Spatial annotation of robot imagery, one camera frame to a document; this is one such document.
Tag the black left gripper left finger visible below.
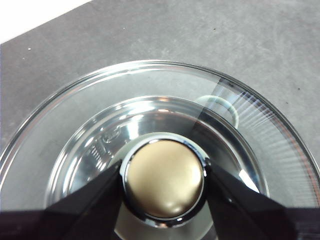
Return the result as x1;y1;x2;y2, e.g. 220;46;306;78
0;159;125;240

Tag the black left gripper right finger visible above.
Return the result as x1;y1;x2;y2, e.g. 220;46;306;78
205;162;320;240

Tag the glass lid with green knob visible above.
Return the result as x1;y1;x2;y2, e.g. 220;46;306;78
0;59;320;240

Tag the pale green electric pot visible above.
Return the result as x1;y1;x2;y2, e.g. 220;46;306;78
46;94;270;240

